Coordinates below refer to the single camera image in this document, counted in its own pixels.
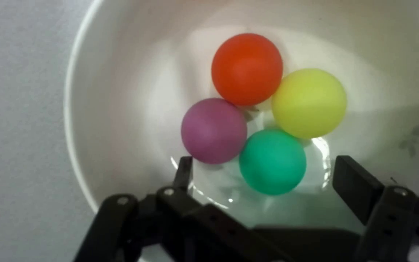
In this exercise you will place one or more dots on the purple ball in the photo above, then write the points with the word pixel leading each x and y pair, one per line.
pixel 212 132

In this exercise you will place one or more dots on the orange ball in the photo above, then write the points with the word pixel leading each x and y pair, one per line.
pixel 246 69

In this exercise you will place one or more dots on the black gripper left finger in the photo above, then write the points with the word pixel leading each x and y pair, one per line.
pixel 186 231

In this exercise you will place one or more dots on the green ball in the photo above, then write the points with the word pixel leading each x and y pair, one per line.
pixel 272 162

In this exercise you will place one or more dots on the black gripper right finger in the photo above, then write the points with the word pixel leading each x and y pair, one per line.
pixel 390 213

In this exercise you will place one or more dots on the white ceramic bowl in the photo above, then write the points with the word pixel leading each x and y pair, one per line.
pixel 138 65

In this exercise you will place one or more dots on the yellow ball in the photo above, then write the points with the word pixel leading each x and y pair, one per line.
pixel 308 104

